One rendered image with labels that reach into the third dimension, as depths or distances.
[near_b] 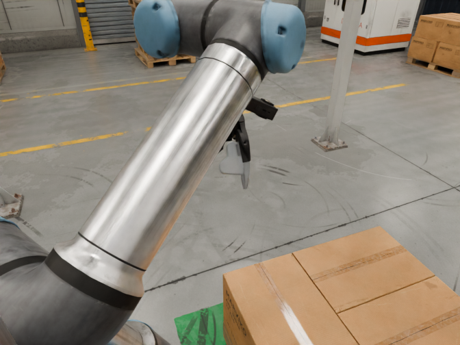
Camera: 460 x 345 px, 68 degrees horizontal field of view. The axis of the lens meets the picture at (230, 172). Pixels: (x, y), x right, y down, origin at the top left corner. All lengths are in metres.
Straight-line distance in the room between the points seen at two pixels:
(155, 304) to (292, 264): 0.99
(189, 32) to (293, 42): 0.13
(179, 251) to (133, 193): 2.36
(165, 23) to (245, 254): 2.29
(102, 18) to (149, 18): 9.04
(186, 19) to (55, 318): 0.35
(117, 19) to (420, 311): 8.87
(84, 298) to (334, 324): 1.44
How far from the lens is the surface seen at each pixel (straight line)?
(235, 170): 0.63
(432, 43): 7.91
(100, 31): 9.55
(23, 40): 9.55
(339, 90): 3.94
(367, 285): 1.86
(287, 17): 0.40
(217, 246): 2.69
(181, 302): 2.38
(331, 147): 4.08
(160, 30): 0.47
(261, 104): 0.65
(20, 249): 0.41
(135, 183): 0.33
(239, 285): 1.74
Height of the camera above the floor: 1.90
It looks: 33 degrees down
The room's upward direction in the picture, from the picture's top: straight up
